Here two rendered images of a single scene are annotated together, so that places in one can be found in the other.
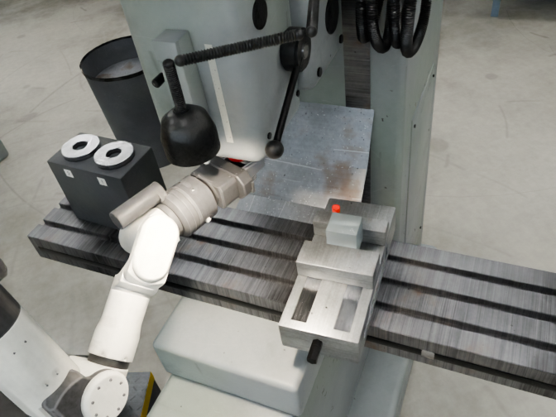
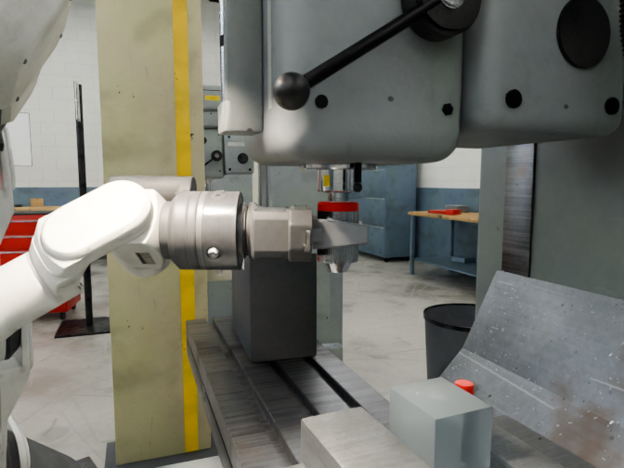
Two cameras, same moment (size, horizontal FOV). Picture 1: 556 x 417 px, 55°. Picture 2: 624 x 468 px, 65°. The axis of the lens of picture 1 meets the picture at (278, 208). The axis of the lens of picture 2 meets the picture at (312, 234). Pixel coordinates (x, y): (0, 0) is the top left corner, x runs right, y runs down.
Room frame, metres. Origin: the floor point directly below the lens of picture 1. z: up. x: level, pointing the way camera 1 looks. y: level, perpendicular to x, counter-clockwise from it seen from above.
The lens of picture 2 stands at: (0.38, -0.28, 1.29)
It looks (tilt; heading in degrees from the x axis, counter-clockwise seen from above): 6 degrees down; 41
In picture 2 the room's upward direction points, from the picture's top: straight up
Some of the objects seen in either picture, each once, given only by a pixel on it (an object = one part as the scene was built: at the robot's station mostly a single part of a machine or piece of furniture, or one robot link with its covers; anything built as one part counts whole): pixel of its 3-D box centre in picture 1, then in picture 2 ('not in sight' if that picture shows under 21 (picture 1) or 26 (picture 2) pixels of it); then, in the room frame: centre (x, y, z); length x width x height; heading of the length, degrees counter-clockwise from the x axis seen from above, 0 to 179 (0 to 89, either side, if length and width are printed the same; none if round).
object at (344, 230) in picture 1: (344, 234); (437, 432); (0.71, -0.12, 1.10); 0.06 x 0.05 x 0.06; 64
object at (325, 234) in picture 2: (253, 170); (339, 234); (0.79, 0.03, 1.23); 0.06 x 0.02 x 0.03; 132
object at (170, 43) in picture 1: (188, 100); (239, 28); (0.71, 0.11, 1.45); 0.04 x 0.04 x 0.21; 61
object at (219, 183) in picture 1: (208, 191); (257, 233); (0.75, 0.12, 1.23); 0.13 x 0.12 x 0.10; 42
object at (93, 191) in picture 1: (111, 182); (270, 290); (1.02, 0.39, 1.08); 0.22 x 0.12 x 0.20; 58
